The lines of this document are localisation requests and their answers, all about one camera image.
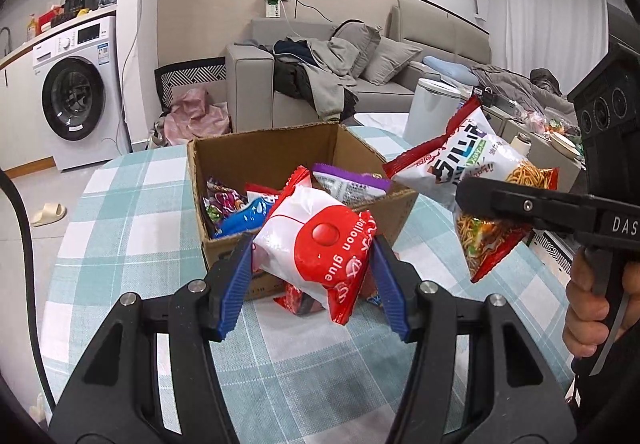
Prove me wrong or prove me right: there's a red and black snack packet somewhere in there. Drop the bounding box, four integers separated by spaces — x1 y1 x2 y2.
273 280 327 318

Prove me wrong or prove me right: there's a beige slipper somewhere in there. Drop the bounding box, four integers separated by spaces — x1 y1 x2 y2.
31 203 67 228

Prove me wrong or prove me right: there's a purple and green snack packet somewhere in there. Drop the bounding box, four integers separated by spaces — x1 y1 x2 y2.
204 178 249 236

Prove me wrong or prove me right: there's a white packet with red circle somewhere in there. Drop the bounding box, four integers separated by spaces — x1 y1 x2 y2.
252 166 376 325

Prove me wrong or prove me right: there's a cardboard box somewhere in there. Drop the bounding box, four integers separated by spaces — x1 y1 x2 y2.
186 121 419 301

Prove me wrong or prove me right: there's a white cylindrical bin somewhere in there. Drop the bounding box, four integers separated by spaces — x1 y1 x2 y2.
402 78 462 146

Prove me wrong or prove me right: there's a white noodle snack packet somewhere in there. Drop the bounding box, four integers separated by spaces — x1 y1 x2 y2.
382 96 560 285

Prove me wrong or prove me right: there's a dark garment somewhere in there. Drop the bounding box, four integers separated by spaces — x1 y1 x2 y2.
272 39 317 101

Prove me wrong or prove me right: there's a white bowl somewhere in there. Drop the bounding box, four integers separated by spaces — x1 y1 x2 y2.
549 131 584 158

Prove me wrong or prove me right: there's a person's right forearm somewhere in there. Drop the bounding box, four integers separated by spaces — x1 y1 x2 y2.
570 334 640 435

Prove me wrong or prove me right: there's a teal checkered tablecloth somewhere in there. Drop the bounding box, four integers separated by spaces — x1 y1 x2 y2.
42 124 576 444

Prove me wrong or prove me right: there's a small red snack packet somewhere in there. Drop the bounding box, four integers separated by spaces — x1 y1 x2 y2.
245 182 282 206

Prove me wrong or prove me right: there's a person's right hand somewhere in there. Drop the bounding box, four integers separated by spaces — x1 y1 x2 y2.
562 246 626 360

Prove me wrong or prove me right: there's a grey jacket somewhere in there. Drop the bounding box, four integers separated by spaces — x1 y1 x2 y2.
304 36 362 123

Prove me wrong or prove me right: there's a blue snack packet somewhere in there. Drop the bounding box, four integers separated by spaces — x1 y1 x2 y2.
214 198 282 240

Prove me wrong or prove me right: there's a large grey pillow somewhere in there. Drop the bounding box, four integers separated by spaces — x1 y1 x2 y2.
332 21 382 78

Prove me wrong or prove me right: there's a pink cloth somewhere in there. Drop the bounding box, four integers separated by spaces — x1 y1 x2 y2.
163 86 232 146

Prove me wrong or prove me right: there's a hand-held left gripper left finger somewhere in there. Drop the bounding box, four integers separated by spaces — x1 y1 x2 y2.
47 232 256 444

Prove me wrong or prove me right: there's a grey sofa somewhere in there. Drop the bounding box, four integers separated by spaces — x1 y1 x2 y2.
225 0 501 135

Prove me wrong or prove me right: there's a small grey pillow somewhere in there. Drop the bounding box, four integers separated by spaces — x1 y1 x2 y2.
364 38 424 86

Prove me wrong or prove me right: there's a white curtain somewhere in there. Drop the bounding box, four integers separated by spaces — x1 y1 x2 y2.
491 0 609 91

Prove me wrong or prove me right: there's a black cable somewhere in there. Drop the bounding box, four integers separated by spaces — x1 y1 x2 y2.
0 168 57 425

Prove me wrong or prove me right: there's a grey blanket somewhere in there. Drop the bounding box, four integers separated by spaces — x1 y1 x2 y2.
471 64 577 114

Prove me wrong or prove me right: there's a white kitchen counter cabinet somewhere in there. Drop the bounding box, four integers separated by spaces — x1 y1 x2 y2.
0 41 48 175

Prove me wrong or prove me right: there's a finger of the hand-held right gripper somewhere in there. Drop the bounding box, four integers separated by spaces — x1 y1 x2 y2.
455 176 601 245

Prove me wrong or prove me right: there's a black patterned basket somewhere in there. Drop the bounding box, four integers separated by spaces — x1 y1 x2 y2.
155 58 229 114

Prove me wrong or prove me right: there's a white washing machine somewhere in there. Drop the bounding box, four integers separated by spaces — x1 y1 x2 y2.
32 15 132 173

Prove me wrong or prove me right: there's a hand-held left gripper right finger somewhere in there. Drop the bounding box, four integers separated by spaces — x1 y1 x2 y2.
370 235 578 444

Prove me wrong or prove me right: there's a light blue pillow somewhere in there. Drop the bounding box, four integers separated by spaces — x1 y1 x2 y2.
422 56 479 86

